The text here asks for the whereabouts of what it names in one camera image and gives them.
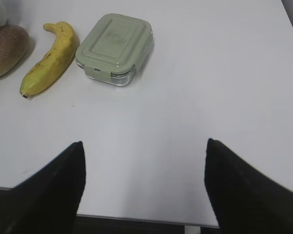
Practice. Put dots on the brown bread roll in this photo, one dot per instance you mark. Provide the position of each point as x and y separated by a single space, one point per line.
14 43

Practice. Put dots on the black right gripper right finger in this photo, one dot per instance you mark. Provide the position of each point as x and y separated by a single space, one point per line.
244 200

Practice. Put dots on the yellow banana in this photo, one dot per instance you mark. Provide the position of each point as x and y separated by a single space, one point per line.
55 61

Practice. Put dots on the green lid glass container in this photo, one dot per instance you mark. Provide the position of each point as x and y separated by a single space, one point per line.
115 49

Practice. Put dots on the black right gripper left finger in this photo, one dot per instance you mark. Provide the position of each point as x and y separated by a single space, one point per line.
47 202

